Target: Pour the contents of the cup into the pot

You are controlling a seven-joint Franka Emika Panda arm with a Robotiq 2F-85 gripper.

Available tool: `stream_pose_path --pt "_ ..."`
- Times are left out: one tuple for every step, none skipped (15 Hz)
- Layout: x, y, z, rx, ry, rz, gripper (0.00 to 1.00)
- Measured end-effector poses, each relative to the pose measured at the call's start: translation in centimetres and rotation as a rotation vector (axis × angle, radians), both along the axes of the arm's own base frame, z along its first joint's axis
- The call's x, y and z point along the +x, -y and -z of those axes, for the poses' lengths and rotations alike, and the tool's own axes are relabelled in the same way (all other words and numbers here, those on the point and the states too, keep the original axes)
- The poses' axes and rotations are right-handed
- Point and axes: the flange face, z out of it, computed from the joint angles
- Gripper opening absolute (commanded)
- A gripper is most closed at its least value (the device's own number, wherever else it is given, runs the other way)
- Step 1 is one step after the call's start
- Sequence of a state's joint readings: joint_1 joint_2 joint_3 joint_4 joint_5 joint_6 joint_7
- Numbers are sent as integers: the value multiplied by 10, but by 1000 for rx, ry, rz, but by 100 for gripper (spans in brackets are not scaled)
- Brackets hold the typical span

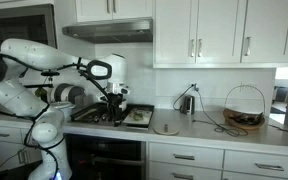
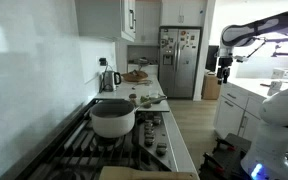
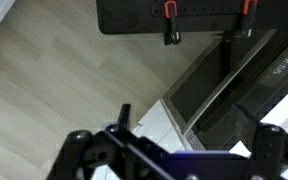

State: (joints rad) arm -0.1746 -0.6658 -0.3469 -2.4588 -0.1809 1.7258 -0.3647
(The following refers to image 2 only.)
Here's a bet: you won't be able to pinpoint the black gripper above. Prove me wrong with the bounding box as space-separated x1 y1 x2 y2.
217 57 233 85

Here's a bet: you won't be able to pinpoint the small white cup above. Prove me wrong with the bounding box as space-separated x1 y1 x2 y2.
149 93 161 104

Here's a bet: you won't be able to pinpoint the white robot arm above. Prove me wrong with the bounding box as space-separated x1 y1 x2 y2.
217 11 288 180

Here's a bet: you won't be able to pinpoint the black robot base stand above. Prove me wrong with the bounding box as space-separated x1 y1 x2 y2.
198 133 288 180

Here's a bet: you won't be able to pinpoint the white cooking pot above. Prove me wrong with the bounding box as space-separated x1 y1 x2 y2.
89 95 168 139

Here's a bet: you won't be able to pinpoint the wooden side cabinet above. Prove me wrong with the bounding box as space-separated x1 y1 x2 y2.
202 74 220 100

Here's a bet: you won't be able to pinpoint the stainless steel refrigerator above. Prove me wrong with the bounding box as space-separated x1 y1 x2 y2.
158 26 202 99

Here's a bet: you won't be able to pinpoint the white cutting board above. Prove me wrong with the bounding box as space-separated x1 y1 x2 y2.
132 97 170 112

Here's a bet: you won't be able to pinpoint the green vegetable pieces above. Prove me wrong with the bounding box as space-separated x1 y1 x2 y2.
140 96 150 103

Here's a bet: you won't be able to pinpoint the steel electric kettle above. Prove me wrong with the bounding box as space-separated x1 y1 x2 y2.
102 71 121 92

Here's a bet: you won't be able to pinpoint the wooden spatula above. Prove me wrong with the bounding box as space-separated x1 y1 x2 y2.
99 166 199 180

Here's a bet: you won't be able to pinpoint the black gas stovetop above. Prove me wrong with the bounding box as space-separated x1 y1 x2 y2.
15 99 177 180

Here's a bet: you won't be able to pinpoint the black camera tripod mount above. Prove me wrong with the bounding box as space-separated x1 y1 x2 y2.
236 37 288 62

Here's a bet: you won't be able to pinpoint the wicker basket with handle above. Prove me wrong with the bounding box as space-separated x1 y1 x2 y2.
122 70 148 82

